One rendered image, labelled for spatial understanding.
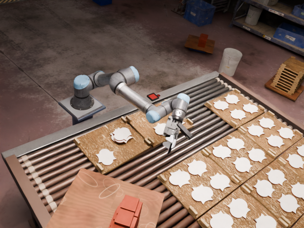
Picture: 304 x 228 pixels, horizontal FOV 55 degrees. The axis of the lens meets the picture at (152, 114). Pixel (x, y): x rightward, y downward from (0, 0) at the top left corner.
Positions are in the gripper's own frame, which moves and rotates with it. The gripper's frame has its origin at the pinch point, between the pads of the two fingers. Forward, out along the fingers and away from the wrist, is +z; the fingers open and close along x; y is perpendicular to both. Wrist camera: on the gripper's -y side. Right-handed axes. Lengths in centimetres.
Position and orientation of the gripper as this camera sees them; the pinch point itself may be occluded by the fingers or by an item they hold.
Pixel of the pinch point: (170, 152)
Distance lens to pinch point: 162.7
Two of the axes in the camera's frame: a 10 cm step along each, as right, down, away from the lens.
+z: -3.1, 8.9, -3.4
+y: -9.5, -3.2, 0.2
